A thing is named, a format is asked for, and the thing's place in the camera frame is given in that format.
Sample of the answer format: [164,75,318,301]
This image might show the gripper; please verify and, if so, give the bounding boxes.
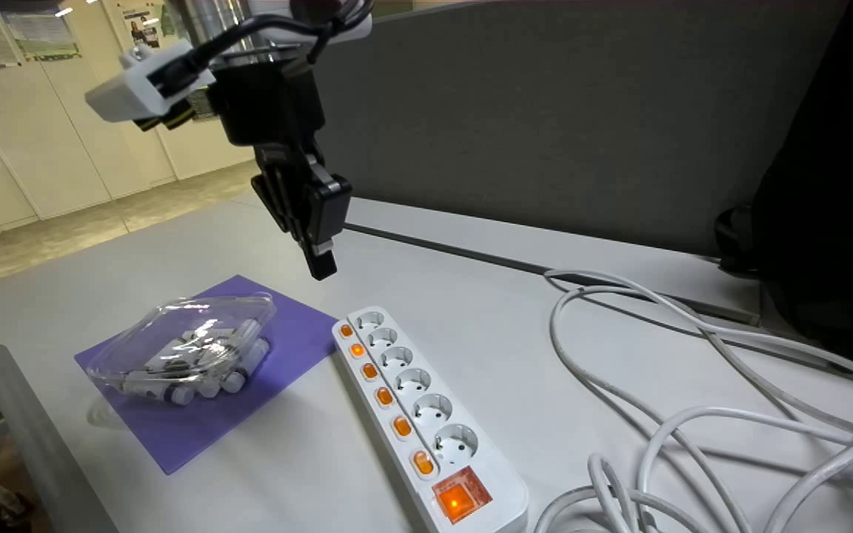
[208,58,354,282]

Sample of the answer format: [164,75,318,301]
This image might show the clear plastic bowl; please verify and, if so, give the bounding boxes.
[85,292,278,406]

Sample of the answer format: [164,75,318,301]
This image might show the heap of white markers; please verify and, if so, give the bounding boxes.
[121,318,272,407]

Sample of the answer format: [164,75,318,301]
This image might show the purple mat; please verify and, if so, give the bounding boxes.
[74,275,339,476]

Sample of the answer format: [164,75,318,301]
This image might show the grey partition panel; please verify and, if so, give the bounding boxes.
[307,0,851,258]

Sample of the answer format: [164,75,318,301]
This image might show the white power strip orange switches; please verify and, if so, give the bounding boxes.
[332,306,530,533]

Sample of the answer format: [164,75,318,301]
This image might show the row of white cabinets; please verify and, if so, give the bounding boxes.
[0,0,258,248]

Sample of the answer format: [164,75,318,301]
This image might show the black bag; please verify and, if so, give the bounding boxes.
[714,0,853,365]

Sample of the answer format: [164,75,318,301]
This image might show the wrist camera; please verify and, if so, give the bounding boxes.
[84,38,217,133]

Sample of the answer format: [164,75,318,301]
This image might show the wall poster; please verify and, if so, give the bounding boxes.
[121,6,166,50]

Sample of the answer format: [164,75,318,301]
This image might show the white cable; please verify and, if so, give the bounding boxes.
[534,268,853,533]

